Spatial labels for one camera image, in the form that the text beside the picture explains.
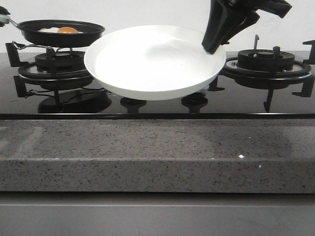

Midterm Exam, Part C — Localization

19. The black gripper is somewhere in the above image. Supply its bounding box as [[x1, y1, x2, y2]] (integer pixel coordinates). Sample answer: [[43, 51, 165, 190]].
[[201, 0, 292, 54]]

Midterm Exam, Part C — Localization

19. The black glass gas cooktop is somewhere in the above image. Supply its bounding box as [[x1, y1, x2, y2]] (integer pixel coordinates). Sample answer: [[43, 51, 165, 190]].
[[0, 53, 315, 120]]

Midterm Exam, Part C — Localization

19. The black right burner head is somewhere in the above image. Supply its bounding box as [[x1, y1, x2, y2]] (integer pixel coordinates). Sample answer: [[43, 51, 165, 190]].
[[237, 49, 295, 71]]

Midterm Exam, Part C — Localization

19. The white round plate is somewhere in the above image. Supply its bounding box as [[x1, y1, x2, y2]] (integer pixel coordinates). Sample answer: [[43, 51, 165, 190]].
[[84, 25, 226, 101]]

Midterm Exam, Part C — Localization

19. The wire pan support ring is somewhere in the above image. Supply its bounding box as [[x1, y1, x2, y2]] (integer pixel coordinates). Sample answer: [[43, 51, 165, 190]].
[[11, 41, 73, 55]]

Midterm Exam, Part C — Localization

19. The black left burner head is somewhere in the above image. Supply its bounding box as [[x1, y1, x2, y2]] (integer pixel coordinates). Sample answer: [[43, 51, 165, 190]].
[[35, 51, 85, 72]]

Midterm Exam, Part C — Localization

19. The black right burner grate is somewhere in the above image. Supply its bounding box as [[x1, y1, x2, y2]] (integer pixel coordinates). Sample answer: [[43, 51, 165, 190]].
[[208, 35, 315, 98]]

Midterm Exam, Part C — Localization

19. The fried egg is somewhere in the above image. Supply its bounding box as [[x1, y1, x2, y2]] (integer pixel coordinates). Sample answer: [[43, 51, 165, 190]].
[[38, 27, 82, 34]]

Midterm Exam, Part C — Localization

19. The black burner head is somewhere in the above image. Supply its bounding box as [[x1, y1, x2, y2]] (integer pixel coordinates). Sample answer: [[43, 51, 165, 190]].
[[237, 49, 295, 71], [35, 51, 85, 72]]

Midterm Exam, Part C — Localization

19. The black frying pan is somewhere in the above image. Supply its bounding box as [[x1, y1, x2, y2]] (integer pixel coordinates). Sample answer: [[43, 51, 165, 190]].
[[0, 14, 105, 48]]

